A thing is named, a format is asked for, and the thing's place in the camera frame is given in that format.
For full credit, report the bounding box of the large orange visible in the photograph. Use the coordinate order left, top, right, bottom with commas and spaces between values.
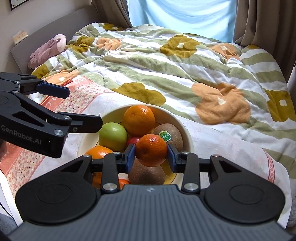
85, 146, 114, 189
122, 104, 156, 137

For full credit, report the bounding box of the plain brown kiwi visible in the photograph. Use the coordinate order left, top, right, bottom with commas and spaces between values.
128, 159, 166, 185

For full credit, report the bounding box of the green apple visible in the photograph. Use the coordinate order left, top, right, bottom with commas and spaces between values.
98, 123, 127, 152

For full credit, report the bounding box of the red cherry tomato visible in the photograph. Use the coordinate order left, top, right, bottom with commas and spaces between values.
126, 137, 140, 147

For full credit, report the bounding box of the kiwi with green sticker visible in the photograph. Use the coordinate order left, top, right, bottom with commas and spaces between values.
153, 123, 183, 152

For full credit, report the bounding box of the small mandarin orange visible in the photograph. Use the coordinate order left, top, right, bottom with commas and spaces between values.
135, 134, 168, 167

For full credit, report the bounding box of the grey bed headboard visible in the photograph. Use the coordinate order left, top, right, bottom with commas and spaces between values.
11, 6, 99, 74

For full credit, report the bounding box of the white pink floral cloth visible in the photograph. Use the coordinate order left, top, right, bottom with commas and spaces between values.
1, 77, 292, 227

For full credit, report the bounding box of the small label card on headboard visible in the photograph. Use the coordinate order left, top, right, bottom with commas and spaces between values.
13, 31, 28, 45

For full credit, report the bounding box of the pink plush toy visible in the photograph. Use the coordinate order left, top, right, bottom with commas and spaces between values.
28, 34, 67, 69

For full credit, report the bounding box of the cream bowl with duck print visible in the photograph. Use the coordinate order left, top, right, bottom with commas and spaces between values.
78, 105, 194, 186

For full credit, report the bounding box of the framed houses picture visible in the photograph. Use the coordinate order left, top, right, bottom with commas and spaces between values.
9, 0, 28, 10

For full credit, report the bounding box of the floral striped quilt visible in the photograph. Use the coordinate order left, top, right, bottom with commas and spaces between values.
33, 23, 295, 178

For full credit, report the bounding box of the brown left curtain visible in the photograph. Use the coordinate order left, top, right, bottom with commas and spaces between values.
91, 0, 132, 28

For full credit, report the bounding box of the brown curtain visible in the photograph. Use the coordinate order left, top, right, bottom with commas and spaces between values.
233, 1, 295, 81
91, 0, 132, 28

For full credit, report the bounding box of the light blue window sheet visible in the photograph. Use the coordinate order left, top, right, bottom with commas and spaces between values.
127, 0, 236, 42

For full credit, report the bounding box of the brown right curtain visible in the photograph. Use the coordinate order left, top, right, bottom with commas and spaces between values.
233, 1, 295, 81

